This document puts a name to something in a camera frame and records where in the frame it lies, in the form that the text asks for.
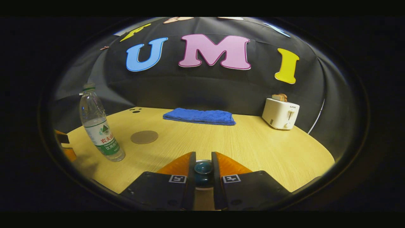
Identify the round brown coaster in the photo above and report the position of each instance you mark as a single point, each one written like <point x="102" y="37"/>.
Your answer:
<point x="144" y="137"/>

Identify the clear plastic water bottle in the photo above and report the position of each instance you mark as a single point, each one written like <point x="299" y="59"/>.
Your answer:
<point x="99" y="126"/>

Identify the black backdrop cloth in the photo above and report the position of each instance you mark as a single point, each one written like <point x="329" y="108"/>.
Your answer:
<point x="202" y="88"/>

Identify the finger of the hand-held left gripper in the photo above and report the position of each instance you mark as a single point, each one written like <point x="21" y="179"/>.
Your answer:
<point x="68" y="152"/>

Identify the toasted bread slice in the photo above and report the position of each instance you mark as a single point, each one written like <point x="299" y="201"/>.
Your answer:
<point x="276" y="97"/>
<point x="284" y="97"/>

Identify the white toaster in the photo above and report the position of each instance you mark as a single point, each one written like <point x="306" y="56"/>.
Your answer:
<point x="280" y="114"/>

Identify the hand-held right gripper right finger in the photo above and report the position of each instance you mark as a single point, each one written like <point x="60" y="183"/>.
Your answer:
<point x="250" y="190"/>

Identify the dark teal teacup lid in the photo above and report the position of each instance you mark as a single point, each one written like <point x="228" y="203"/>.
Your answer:
<point x="203" y="172"/>

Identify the blue folded towel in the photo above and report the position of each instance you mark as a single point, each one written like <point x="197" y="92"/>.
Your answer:
<point x="199" y="116"/>

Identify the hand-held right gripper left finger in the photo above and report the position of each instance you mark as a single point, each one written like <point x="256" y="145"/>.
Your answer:
<point x="158" y="190"/>

